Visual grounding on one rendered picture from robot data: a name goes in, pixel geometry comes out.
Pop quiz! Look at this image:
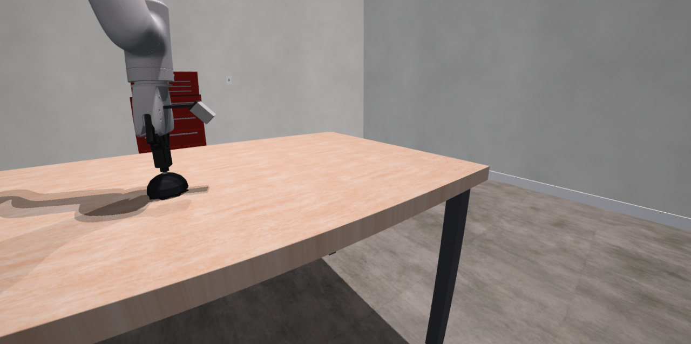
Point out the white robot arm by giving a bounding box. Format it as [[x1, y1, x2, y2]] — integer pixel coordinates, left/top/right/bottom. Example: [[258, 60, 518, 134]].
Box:
[[89, 0, 216, 124]]

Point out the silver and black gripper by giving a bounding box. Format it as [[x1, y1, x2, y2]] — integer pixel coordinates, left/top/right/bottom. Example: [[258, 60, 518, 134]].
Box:
[[131, 84, 174, 168]]

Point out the black dome-shaped bell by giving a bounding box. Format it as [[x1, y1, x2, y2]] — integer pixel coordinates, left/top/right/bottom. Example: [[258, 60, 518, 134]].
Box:
[[147, 167, 188, 200]]

